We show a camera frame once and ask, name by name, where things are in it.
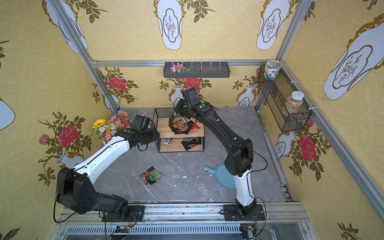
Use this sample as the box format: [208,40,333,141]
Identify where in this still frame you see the orange black tea bag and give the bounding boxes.
[173,119,189,132]

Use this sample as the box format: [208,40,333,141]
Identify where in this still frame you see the black tea bag with barcode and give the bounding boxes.
[169,111,177,129]

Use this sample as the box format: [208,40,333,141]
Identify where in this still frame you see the red black tea bag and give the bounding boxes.
[140,171,151,185]

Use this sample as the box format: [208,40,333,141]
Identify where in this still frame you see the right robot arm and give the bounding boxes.
[175,87,259,220]

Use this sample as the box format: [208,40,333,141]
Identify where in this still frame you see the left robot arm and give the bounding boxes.
[55,115,160,219]

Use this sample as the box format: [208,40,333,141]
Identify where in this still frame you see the colourful flower bouquet in planter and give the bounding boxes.
[92,111,133,144]

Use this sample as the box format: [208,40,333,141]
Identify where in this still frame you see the small pink flowers in tray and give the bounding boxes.
[170,63,192,73]

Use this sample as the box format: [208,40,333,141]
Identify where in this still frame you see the light blue dustpan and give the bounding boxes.
[203,164,236,190]

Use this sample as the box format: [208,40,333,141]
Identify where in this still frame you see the white green lidded jar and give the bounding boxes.
[264,60,282,80]

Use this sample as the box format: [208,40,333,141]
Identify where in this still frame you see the small circuit board left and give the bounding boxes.
[115,225,132,234]

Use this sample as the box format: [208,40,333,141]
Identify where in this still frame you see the small circuit board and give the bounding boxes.
[115,225,132,234]
[240,226,255,240]

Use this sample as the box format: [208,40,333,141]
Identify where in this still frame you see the clear jar with candies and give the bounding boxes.
[284,91,305,116]

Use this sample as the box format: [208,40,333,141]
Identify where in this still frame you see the small circuit board right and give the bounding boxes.
[240,226,255,240]

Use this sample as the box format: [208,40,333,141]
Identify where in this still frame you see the black wire two-tier shelf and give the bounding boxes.
[154,108,205,153]

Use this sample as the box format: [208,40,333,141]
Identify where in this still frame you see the grey wall tray shelf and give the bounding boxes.
[163,61,231,79]

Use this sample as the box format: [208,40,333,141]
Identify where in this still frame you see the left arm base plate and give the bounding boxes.
[102,205,145,223]

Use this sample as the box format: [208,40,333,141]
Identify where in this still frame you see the black wire wall basket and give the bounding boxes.
[255,66,312,132]

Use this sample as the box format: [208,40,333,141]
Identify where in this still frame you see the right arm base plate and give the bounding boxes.
[219,204,266,221]

